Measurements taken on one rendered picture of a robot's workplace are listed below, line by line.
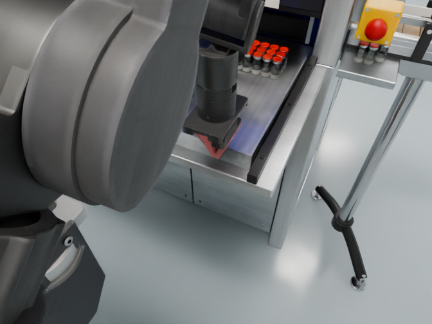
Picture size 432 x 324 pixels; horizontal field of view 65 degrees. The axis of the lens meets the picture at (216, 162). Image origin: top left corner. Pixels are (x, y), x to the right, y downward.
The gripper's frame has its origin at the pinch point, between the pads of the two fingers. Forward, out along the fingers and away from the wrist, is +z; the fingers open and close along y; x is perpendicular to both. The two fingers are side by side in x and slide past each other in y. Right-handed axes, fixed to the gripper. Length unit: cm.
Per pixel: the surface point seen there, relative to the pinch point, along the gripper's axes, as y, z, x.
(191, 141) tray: 0.8, -0.1, 5.0
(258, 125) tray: 12.0, 1.9, -3.3
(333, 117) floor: 136, 89, -15
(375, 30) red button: 34.5, -10.1, -18.1
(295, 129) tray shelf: 14.0, 2.1, -10.1
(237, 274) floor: 21, 90, 0
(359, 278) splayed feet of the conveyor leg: 36, 83, -44
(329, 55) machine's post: 38.1, -1.0, -10.6
